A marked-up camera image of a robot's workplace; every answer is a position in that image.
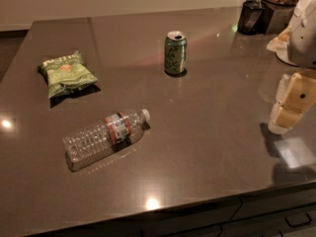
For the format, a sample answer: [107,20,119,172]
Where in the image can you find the green chip bag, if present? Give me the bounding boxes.
[38,50,98,99]

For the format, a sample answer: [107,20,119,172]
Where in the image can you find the black mesh pen cup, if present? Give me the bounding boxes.
[237,1,265,35]

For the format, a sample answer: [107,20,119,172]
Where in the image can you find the white round plate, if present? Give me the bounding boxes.
[276,46,296,66]

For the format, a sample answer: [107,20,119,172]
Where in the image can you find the dark box with snacks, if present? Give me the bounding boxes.
[259,0,299,34]

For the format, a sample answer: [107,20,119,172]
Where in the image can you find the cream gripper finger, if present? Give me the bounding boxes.
[267,27,291,52]
[268,70,316,134]

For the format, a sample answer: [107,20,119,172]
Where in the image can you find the green soda can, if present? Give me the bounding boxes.
[164,31,187,76]

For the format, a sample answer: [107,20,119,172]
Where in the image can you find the clear plastic water bottle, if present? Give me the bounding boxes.
[62,109,150,172]

